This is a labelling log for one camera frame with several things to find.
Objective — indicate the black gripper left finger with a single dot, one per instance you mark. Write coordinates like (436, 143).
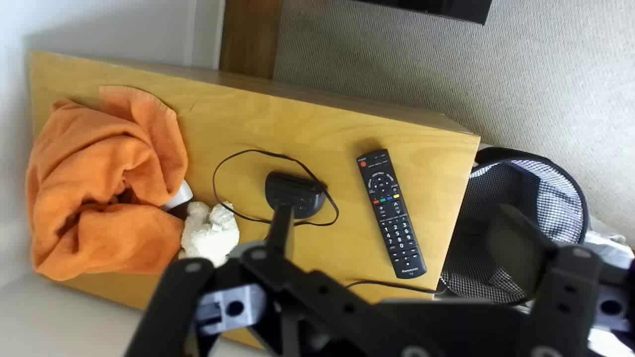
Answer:
(168, 309)

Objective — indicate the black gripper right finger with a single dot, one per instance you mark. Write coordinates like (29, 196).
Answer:
(369, 329)

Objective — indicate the black bedside alarm clock radio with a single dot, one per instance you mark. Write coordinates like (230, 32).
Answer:
(293, 188)

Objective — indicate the white plush toy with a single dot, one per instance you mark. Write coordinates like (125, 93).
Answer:
(210, 234)

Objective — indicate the black TV remote control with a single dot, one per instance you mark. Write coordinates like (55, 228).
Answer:
(391, 210)

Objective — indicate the orange towel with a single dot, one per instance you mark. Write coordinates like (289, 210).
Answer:
(111, 178)

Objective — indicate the wooden table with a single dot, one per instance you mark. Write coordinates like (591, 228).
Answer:
(309, 125)

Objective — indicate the white cloth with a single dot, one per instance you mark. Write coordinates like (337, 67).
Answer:
(611, 244)

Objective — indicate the black metal robot stand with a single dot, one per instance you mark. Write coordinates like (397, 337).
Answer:
(436, 8)

